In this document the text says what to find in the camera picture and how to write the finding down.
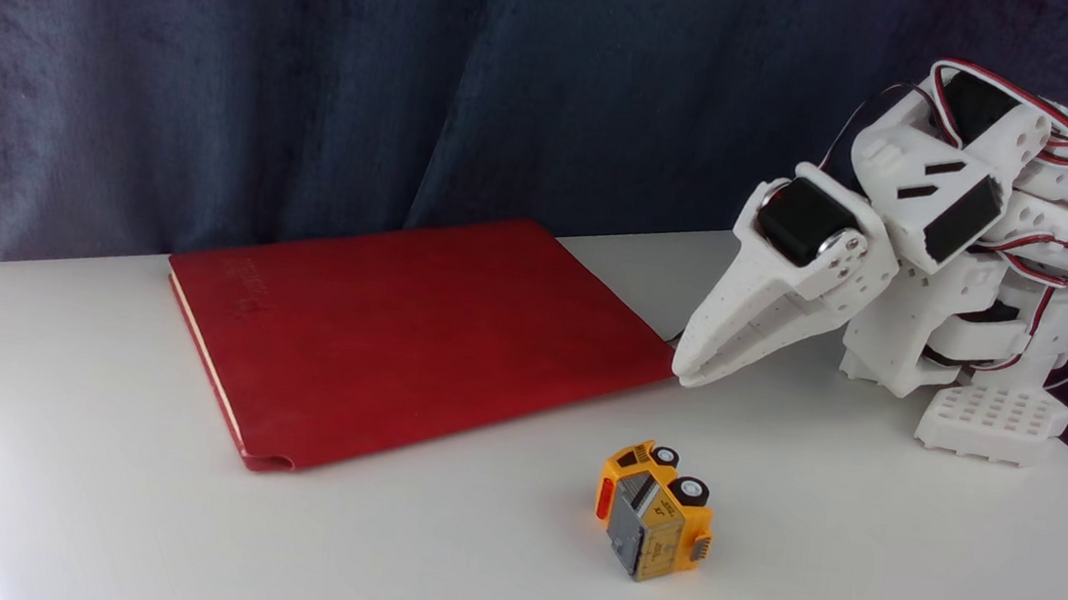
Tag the yellow toy truck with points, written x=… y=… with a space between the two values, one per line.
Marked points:
x=659 y=528

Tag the red notebook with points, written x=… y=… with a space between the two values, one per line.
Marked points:
x=413 y=337

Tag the dark blue curtain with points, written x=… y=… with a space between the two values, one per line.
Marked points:
x=223 y=64

